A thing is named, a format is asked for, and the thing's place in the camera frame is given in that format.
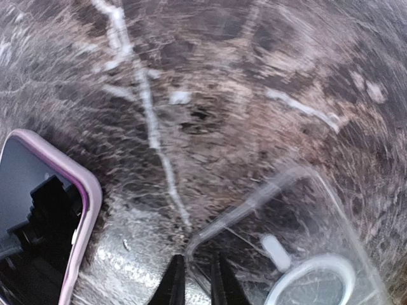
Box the clear phone case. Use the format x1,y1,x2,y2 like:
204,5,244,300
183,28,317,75
185,166,389,304

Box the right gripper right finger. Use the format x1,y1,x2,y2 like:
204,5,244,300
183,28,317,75
210,252,250,305

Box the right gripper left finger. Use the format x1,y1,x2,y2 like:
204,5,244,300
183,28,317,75
148,254,185,305

